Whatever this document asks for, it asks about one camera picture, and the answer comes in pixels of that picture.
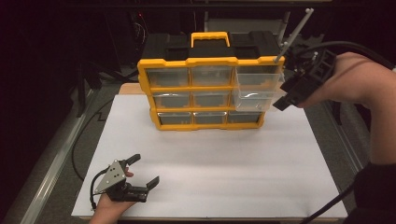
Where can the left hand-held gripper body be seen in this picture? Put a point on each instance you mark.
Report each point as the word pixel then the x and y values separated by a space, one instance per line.
pixel 113 179

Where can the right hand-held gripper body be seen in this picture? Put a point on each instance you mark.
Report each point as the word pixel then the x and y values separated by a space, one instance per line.
pixel 317 70

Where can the clear plastic drawer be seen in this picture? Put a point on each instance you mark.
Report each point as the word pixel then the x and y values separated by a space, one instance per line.
pixel 253 101

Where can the yellow black drawer organiser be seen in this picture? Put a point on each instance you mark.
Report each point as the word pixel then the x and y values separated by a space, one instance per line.
pixel 211 61

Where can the person's left hand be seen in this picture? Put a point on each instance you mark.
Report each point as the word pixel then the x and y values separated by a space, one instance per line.
pixel 110 207

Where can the person's right hand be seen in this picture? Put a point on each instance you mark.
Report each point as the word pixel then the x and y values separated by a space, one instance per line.
pixel 351 81

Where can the black metal stand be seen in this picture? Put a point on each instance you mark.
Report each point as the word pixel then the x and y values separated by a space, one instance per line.
pixel 81 93
pixel 336 115

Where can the set of closed clear drawers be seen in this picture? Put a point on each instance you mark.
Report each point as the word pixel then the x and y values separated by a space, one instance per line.
pixel 168 77

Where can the person's black sleeve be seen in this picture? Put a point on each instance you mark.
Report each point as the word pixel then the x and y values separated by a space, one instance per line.
pixel 376 193

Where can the aluminium floor rail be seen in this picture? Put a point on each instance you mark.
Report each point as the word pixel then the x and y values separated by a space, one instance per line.
pixel 56 161
pixel 345 146

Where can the grey metal frame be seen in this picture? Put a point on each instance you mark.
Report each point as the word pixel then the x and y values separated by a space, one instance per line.
pixel 246 25

